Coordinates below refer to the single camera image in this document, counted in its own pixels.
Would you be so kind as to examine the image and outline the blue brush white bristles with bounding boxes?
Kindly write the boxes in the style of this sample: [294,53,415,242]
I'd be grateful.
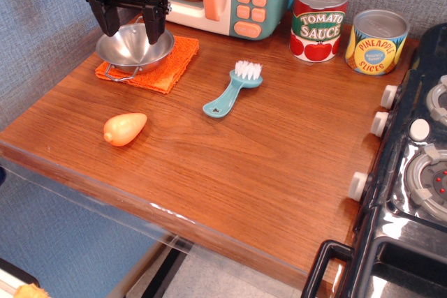
[203,61,263,118]

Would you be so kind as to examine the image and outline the orange towel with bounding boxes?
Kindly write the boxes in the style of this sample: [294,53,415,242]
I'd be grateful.
[94,35,200,95]

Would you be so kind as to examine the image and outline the small steel bowl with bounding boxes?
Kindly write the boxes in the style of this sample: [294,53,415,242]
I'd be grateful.
[96,17,175,82]

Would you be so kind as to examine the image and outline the orange toy carrot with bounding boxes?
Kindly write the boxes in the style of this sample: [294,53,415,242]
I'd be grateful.
[103,113,147,147]

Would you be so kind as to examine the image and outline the tomato sauce can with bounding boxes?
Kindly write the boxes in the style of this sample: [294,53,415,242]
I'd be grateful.
[289,0,349,63]

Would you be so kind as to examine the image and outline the pineapple slices can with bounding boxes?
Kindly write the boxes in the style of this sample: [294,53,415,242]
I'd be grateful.
[345,9,410,76]

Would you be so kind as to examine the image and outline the clear acrylic table guard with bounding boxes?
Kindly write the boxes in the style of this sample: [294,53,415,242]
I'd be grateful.
[1,159,301,297]

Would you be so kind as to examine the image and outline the orange fuzzy object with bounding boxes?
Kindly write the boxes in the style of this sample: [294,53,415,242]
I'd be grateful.
[13,283,50,298]

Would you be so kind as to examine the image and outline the black toy stove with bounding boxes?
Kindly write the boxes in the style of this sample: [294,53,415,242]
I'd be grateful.
[302,24,446,297]

